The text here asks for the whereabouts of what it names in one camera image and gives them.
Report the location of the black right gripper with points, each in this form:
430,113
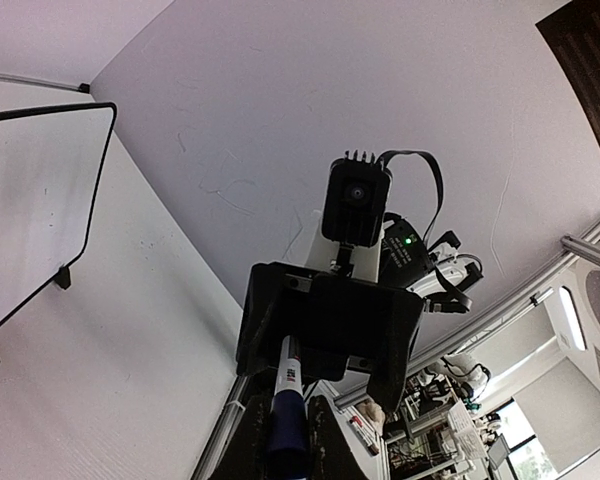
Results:
333,318

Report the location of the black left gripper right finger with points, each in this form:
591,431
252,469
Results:
331,457

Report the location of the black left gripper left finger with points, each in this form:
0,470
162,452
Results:
244,457

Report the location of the white marker pen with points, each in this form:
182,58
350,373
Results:
288,376

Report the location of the blue marker cap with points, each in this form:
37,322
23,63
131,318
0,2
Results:
288,425

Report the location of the white whiteboard with black frame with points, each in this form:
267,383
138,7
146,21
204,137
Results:
51,162

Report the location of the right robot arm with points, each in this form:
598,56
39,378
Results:
405,263

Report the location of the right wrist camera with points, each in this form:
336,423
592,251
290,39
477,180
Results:
356,199

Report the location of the aluminium table edge rail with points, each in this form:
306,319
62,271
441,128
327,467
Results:
83,88

